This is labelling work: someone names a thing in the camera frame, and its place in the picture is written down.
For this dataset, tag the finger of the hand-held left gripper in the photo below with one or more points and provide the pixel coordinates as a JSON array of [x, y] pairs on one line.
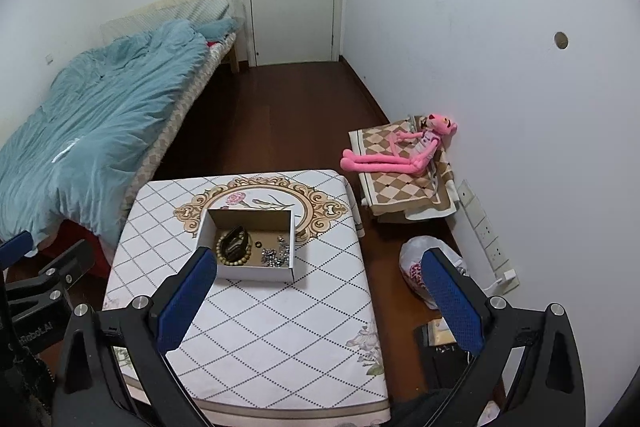
[[70, 262], [15, 247]]

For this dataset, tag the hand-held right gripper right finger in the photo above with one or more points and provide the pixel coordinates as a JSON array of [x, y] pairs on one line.
[[452, 302]]

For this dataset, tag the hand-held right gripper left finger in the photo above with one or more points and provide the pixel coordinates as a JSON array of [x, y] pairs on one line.
[[185, 302]]

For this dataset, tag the brown checkered cloth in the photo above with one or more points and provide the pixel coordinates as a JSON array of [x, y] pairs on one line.
[[400, 192]]

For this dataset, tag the white wall socket strip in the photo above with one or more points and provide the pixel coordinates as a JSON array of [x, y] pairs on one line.
[[482, 227]]

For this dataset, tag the blue duvet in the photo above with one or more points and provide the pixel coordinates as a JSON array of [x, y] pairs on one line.
[[100, 117]]

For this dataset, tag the round wall hole cover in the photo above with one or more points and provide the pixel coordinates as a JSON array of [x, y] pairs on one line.
[[561, 40]]

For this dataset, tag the bed with patterned mattress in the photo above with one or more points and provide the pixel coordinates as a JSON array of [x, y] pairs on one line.
[[170, 132]]

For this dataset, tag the white plug charger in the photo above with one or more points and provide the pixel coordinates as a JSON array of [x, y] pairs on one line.
[[507, 278]]

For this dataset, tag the white plastic bag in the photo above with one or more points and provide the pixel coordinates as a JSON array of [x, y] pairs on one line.
[[412, 267]]

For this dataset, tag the pink plush toy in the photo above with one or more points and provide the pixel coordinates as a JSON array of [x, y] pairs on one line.
[[400, 164]]

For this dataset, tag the red bed sheet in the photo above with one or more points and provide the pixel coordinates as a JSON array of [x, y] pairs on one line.
[[80, 252]]

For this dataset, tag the black smart band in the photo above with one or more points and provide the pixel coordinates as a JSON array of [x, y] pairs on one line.
[[235, 241]]

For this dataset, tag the table with patterned cover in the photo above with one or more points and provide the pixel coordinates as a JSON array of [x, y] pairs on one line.
[[280, 327]]

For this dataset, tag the cardboard box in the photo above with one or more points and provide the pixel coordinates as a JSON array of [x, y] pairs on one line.
[[250, 274]]

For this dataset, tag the black flat box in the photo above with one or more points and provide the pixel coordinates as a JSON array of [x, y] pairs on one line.
[[440, 362]]

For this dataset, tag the yellow packet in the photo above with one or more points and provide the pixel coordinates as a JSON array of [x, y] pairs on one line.
[[442, 332]]

